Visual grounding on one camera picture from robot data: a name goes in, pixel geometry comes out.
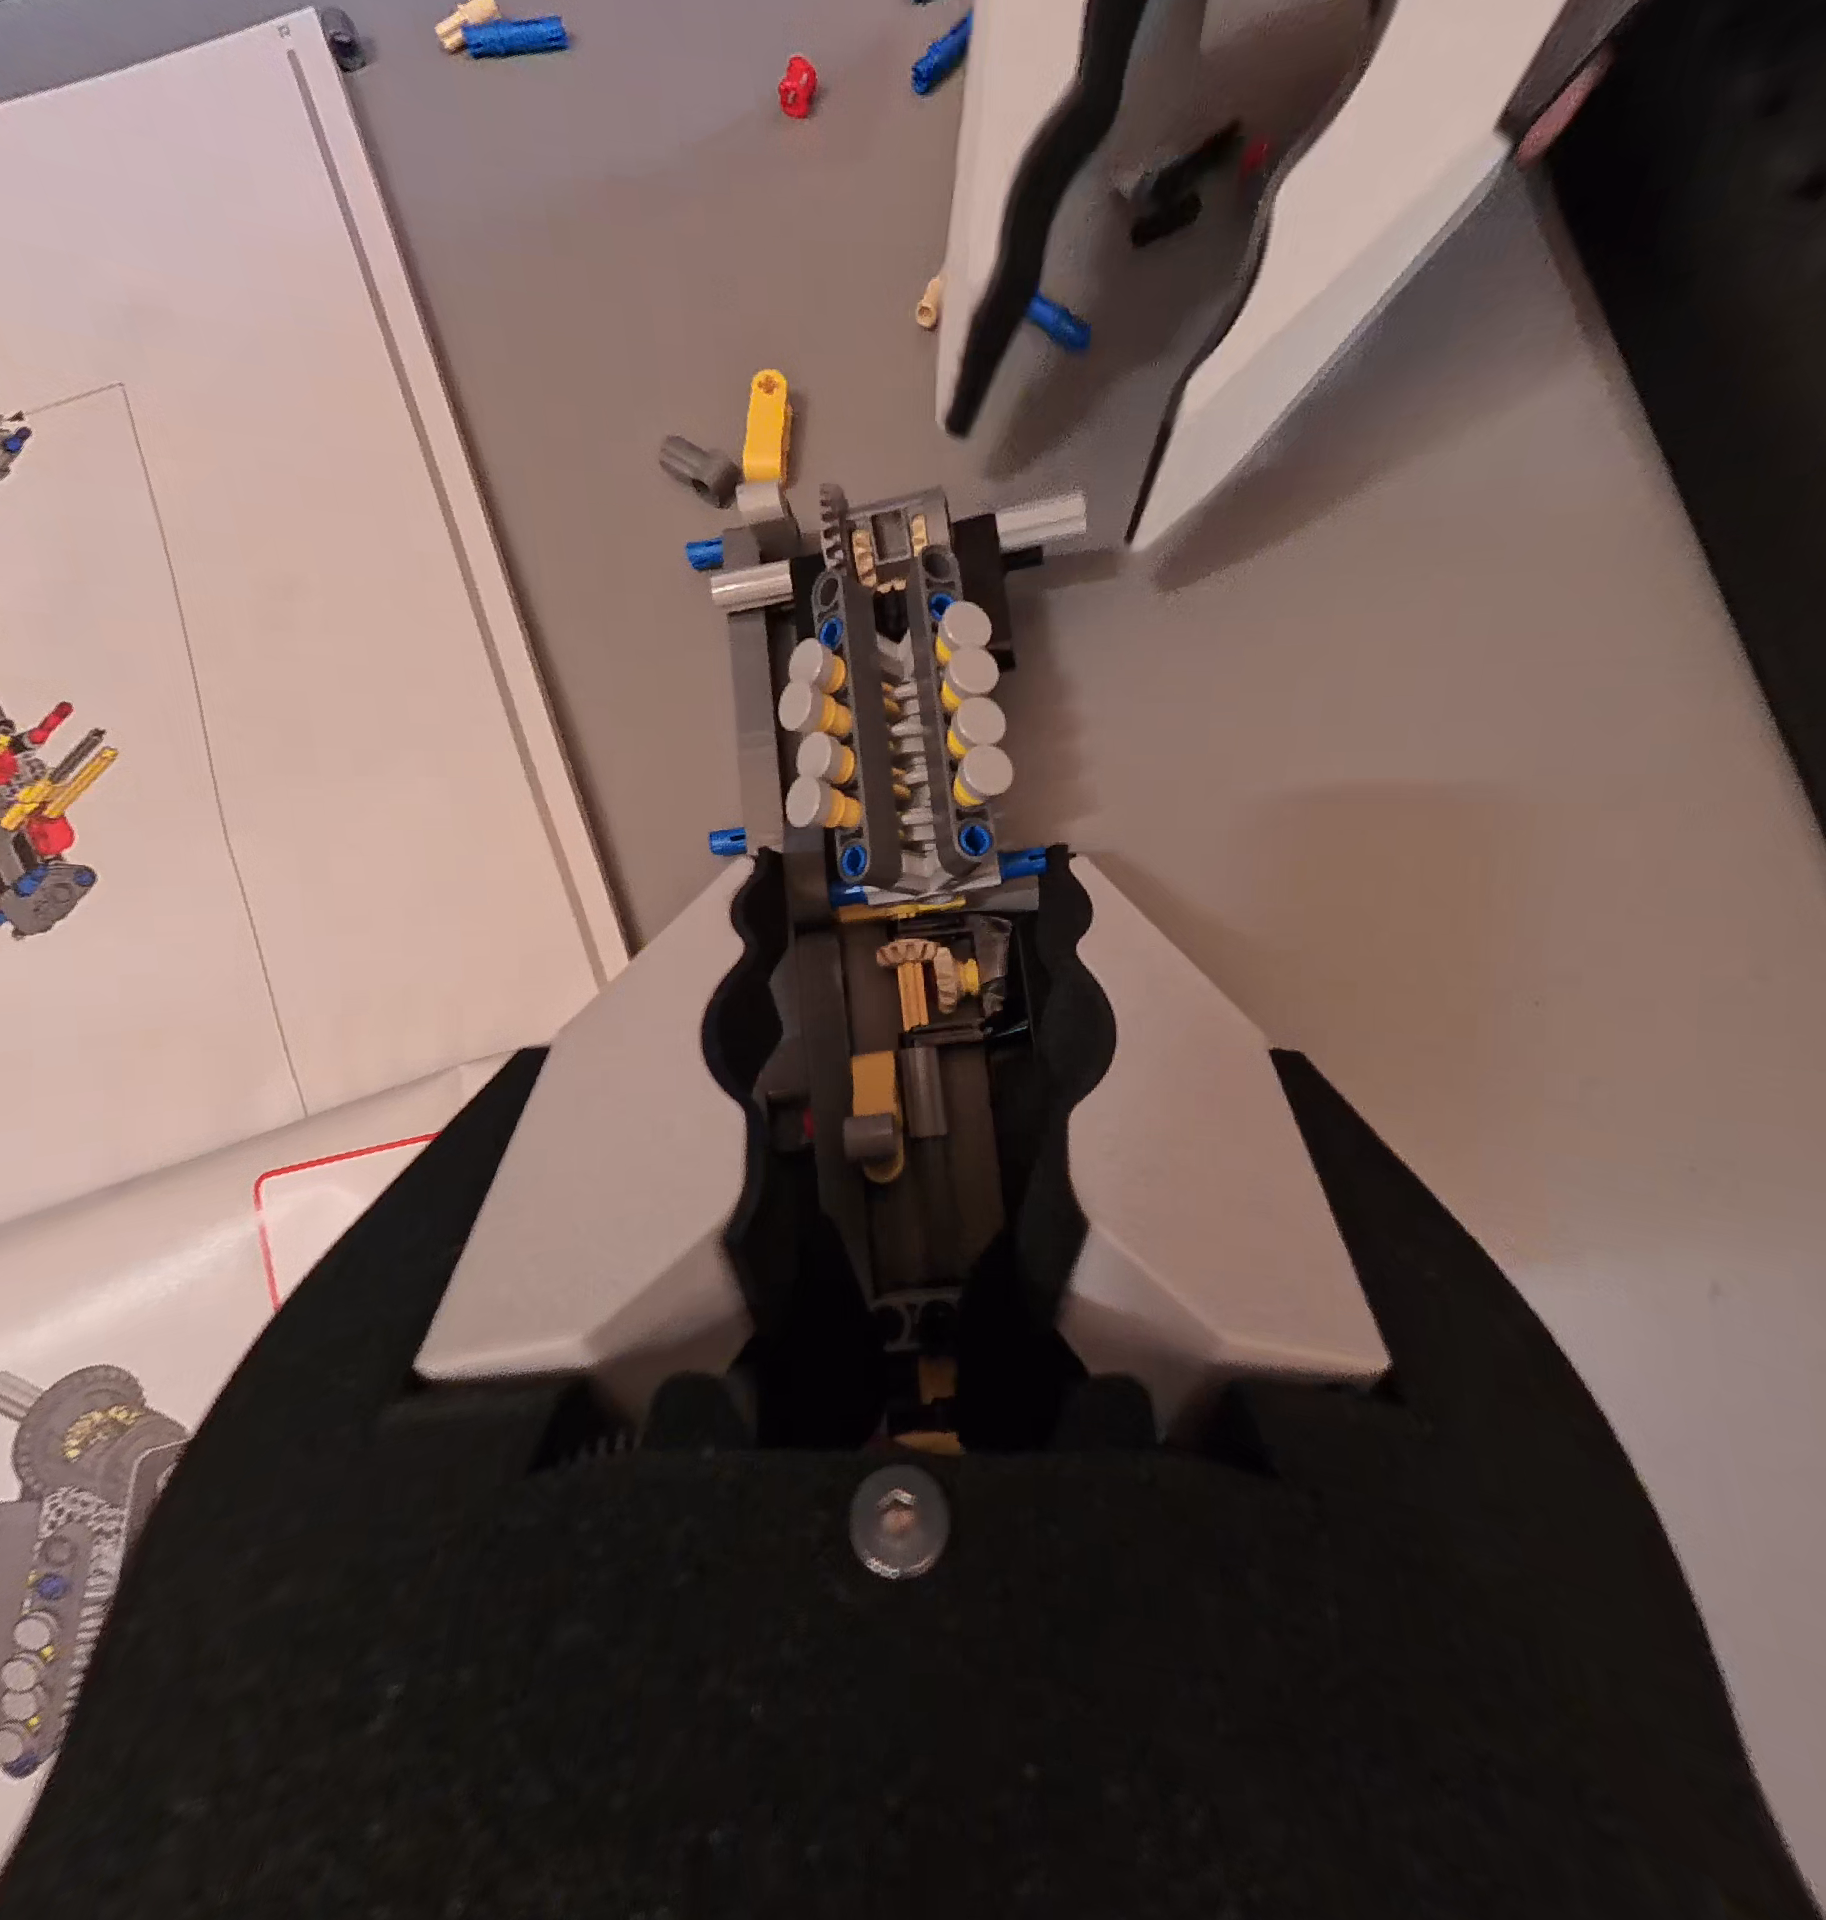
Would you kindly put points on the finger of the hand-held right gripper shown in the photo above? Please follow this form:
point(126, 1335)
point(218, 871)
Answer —
point(1377, 210)
point(987, 151)

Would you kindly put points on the tan connector pin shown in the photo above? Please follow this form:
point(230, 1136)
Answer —
point(453, 25)
point(932, 299)

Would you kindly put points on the building instruction booklet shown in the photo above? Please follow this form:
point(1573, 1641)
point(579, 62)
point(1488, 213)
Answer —
point(254, 600)

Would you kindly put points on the blue connector pin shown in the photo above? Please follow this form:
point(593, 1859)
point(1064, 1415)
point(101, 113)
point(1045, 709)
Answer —
point(522, 35)
point(943, 53)
point(1059, 321)

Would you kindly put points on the grey connector pin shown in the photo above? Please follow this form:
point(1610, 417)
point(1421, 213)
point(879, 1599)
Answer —
point(1163, 181)

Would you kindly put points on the red toy connector piece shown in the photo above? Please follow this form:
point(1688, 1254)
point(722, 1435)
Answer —
point(799, 86)

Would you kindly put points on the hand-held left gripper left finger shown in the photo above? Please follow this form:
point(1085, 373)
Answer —
point(584, 1199)

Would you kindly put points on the brick-built car chassis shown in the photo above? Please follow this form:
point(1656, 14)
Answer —
point(937, 1186)

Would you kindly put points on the brick-built engine block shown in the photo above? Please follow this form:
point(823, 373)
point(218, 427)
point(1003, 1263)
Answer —
point(913, 748)

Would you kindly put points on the black perforated pad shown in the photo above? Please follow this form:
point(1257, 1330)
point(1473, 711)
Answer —
point(1753, 376)

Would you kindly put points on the black connector pin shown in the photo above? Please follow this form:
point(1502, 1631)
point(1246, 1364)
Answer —
point(1163, 222)

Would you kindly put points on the yellow toy liftarm piece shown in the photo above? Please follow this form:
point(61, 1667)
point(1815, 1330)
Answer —
point(766, 418)

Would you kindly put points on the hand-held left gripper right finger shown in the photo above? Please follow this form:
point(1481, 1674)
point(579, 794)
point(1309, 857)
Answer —
point(1228, 1199)

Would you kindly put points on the grey toy connector piece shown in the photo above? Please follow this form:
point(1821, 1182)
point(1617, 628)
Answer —
point(700, 464)

